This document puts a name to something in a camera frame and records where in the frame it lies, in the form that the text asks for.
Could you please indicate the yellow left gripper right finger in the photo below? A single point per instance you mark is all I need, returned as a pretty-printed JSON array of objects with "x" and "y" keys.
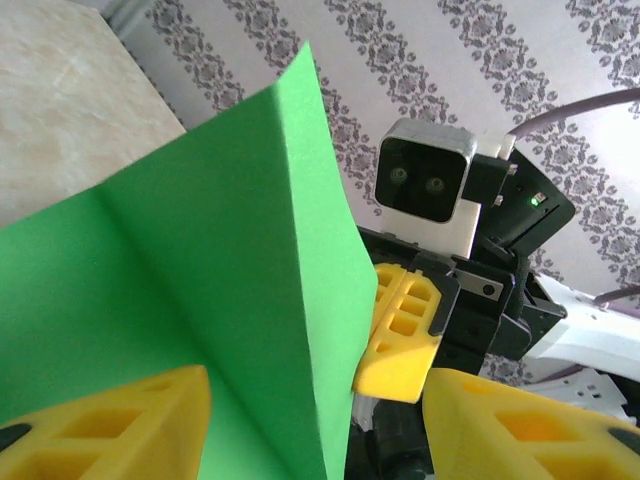
[{"x": 450, "y": 430}]

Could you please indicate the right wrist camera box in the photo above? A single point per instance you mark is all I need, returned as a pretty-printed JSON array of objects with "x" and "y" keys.
[{"x": 425, "y": 180}]

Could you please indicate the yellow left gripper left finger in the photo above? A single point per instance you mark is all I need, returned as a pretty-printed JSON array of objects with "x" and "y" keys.
[{"x": 165, "y": 395}]

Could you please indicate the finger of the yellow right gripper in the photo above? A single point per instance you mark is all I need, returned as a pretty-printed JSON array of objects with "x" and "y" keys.
[
  {"x": 389, "y": 282},
  {"x": 395, "y": 375}
]

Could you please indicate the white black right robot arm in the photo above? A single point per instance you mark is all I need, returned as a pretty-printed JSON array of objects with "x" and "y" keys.
[{"x": 585, "y": 335}]

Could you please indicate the green paper sheet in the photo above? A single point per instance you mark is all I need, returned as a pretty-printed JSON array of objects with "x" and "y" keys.
[{"x": 200, "y": 250}]

